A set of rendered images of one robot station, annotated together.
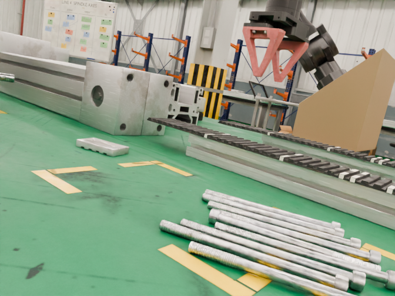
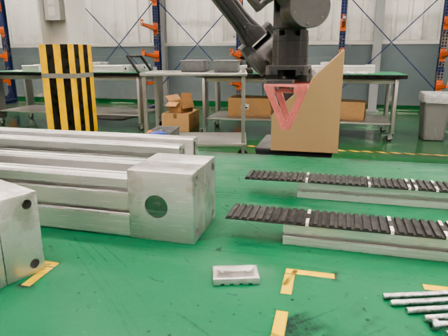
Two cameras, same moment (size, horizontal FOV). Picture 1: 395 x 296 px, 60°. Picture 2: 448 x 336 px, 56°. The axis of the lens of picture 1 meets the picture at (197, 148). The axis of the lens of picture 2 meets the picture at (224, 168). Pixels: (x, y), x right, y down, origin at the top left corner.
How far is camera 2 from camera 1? 32 cm
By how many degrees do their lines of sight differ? 23
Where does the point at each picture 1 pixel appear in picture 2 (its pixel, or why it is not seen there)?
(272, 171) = (379, 241)
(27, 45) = not seen: outside the picture
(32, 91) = not seen: hidden behind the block
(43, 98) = (53, 217)
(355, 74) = (323, 79)
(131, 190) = (348, 324)
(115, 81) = (183, 190)
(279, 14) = (301, 69)
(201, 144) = (300, 232)
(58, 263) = not seen: outside the picture
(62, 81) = (85, 195)
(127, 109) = (198, 212)
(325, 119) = (302, 127)
